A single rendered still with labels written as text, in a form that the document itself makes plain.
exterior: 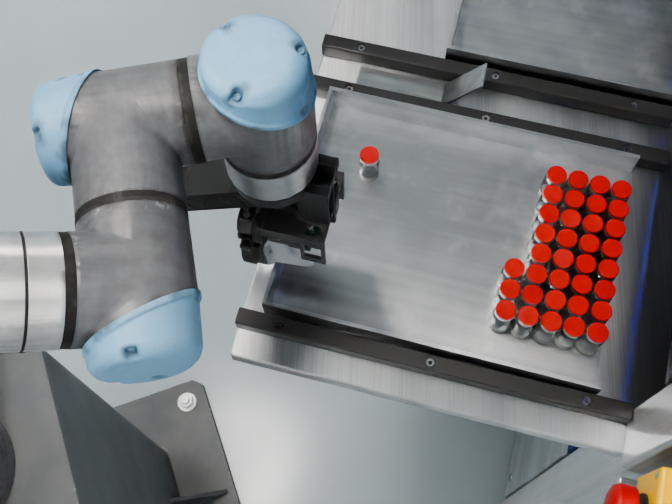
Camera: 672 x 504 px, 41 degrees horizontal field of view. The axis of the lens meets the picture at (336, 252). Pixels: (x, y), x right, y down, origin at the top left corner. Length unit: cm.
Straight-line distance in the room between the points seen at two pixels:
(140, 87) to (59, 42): 163
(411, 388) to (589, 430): 18
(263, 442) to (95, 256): 126
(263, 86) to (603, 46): 60
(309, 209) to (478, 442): 111
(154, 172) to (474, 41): 57
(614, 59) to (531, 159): 17
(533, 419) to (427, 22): 48
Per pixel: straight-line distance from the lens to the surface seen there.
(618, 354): 96
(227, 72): 60
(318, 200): 74
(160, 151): 61
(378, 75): 105
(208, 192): 78
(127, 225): 58
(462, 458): 180
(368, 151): 95
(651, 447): 85
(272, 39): 61
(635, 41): 113
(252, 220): 79
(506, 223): 98
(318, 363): 92
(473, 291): 95
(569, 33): 111
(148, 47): 219
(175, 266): 58
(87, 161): 61
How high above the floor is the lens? 177
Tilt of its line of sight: 68 degrees down
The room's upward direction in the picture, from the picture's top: 2 degrees counter-clockwise
